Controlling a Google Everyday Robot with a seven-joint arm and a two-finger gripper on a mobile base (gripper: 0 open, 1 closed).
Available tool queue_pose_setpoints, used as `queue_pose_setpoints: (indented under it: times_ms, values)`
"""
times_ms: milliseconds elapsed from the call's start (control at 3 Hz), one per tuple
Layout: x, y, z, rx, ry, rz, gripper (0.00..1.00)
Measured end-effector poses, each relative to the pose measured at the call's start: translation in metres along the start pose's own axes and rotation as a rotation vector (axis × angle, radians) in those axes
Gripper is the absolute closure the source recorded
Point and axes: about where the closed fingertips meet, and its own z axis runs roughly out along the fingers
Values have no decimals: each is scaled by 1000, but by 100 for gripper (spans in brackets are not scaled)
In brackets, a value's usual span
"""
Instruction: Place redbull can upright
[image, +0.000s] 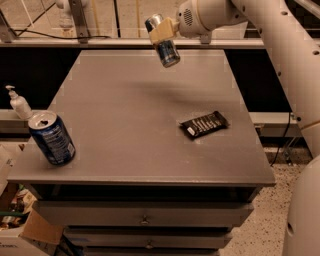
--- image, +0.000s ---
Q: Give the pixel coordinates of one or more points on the black candy bar wrapper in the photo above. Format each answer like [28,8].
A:
[206,124]

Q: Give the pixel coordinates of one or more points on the lower drawer knob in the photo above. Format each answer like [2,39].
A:
[149,245]

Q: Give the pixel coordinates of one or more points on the blue soda can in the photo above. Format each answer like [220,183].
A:
[50,134]

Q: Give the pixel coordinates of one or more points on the top drawer knob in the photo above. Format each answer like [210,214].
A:
[144,221]

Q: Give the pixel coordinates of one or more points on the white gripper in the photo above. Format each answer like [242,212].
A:
[187,20]

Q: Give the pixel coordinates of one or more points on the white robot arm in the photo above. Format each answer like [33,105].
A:
[296,60]

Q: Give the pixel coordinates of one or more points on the white pump bottle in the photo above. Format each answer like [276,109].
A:
[19,103]

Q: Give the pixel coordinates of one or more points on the silver blue redbull can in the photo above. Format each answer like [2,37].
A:
[166,50]

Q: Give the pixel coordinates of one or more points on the cardboard box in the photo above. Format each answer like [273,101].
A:
[36,237]

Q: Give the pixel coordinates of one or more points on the drawer knob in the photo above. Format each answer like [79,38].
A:
[149,245]
[144,221]

